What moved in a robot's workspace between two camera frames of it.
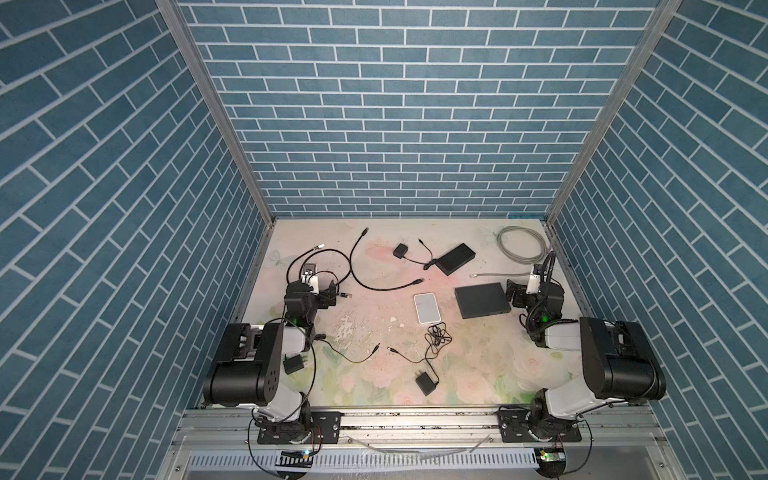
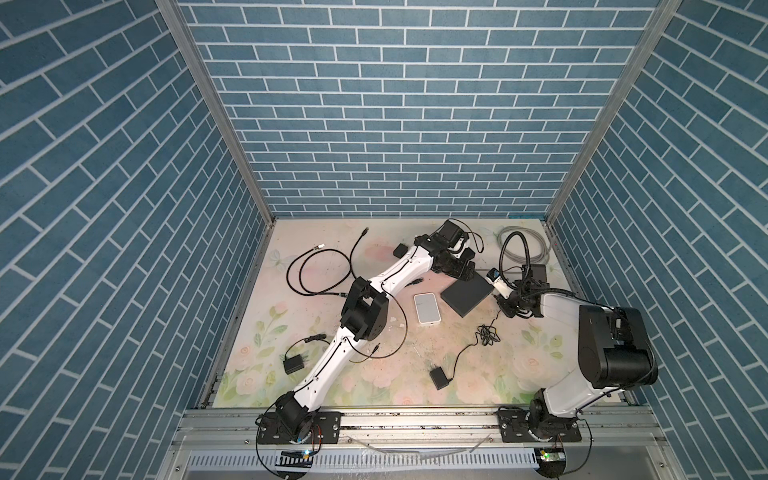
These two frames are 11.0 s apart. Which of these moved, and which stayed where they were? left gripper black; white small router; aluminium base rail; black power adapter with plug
Moved: left gripper black; black power adapter with plug
Stayed: aluminium base rail; white small router
